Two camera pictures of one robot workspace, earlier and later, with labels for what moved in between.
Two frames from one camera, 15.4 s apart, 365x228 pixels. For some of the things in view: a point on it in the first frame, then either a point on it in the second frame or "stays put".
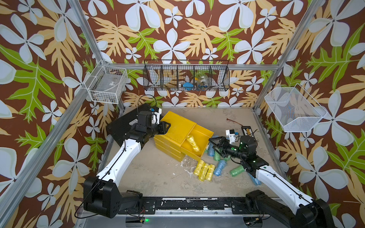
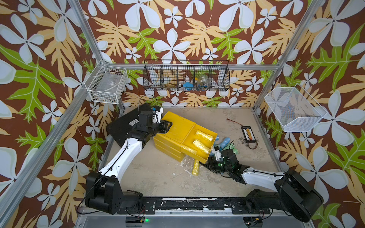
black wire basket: [186, 75] stays put
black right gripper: [224, 142] → [210, 160]
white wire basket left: [106, 84] stays put
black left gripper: [163, 130] stays put
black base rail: [188, 205] stays put
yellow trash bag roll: [198, 167] → [203, 147]
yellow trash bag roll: [195, 147] → [206, 136]
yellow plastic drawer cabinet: [184, 137] stays put
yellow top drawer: [196, 141] stays put
